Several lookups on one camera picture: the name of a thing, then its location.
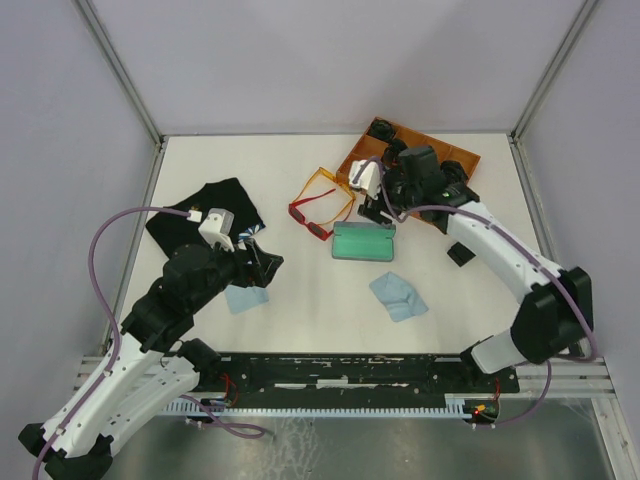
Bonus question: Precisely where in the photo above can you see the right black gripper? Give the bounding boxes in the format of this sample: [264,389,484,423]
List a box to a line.
[357,164,421,230]

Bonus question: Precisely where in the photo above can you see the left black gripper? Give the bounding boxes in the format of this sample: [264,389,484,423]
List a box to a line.
[189,235,284,311]

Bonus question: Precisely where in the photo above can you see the grey-blue glasses case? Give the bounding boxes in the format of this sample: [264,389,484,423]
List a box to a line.
[331,221,396,262]

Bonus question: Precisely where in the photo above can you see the light blue cloth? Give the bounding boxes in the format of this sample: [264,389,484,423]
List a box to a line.
[224,285,269,315]
[369,272,429,323]

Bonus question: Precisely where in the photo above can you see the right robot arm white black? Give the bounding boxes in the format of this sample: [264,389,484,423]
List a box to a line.
[348,146,597,391]

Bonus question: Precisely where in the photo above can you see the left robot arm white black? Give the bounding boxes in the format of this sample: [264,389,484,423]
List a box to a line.
[19,239,284,479]

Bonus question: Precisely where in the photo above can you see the orange sunglasses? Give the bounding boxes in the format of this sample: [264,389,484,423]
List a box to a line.
[297,167,356,227]

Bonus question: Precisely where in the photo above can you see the red sunglasses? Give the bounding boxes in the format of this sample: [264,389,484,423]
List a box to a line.
[288,188,335,241]

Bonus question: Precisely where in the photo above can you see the rolled dark tie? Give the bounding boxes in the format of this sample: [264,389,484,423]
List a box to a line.
[381,139,407,168]
[440,160,469,185]
[367,118,396,143]

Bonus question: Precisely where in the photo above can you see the orange wooden divider tray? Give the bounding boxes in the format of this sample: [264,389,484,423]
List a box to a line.
[335,116,482,235]

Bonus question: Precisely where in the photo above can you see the rolled dark tie top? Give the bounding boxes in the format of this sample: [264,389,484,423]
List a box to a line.
[367,118,396,143]

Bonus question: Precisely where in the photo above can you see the rolled dark tie right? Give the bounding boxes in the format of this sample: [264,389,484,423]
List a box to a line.
[440,160,469,185]

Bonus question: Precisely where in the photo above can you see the black glasses case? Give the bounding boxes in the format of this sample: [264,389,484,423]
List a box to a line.
[447,242,476,267]

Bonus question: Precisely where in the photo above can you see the black folded t-shirt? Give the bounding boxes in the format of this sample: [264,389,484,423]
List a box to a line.
[144,177,267,261]

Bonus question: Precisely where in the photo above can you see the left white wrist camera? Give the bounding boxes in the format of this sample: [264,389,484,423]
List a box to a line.
[198,208,234,252]

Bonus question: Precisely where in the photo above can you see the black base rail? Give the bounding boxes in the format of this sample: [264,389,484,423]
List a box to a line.
[204,352,520,401]

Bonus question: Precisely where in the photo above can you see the right aluminium frame post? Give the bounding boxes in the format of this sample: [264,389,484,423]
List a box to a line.
[509,0,601,141]

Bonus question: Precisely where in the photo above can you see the aluminium frame post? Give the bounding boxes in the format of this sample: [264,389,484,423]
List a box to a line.
[72,0,168,146]
[509,0,601,141]

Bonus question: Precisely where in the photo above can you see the white slotted cable duct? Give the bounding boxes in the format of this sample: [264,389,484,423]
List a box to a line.
[161,390,494,419]

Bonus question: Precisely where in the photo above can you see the left aluminium frame post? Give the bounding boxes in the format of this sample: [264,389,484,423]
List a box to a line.
[72,0,168,146]

